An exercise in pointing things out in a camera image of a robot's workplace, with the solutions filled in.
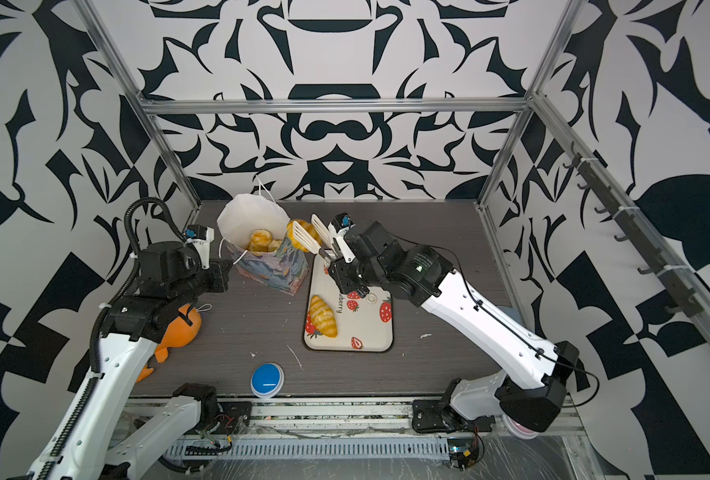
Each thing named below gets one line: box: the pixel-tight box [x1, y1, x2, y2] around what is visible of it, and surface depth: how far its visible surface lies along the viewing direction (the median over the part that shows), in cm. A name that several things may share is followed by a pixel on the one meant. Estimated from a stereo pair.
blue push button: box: [250, 362, 285, 399], surface depth 80 cm
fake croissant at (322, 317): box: [310, 295, 338, 338], surface depth 89 cm
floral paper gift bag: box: [216, 193, 309, 295], surface depth 89 cm
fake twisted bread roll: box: [249, 229, 273, 252], surface depth 95 cm
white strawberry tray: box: [303, 254, 393, 353], surface depth 90 cm
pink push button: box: [502, 414, 539, 439], surface depth 73 cm
